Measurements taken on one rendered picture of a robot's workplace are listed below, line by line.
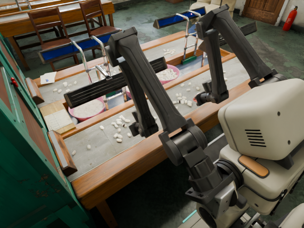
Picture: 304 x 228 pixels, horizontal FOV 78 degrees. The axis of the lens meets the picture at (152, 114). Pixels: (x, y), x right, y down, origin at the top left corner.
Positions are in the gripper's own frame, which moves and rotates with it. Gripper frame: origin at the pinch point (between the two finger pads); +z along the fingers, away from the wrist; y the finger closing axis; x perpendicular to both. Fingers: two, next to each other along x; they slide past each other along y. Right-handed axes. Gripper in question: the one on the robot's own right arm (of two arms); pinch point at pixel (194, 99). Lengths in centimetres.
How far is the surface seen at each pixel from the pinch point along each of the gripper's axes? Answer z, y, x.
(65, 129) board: 31, 78, -16
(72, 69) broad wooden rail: 86, 51, -60
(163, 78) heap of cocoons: 44.0, -10.6, -20.5
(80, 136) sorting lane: 27, 72, -8
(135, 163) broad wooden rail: -3, 55, 15
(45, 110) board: 51, 84, -32
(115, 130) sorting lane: 20, 52, -2
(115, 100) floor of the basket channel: 52, 35, -19
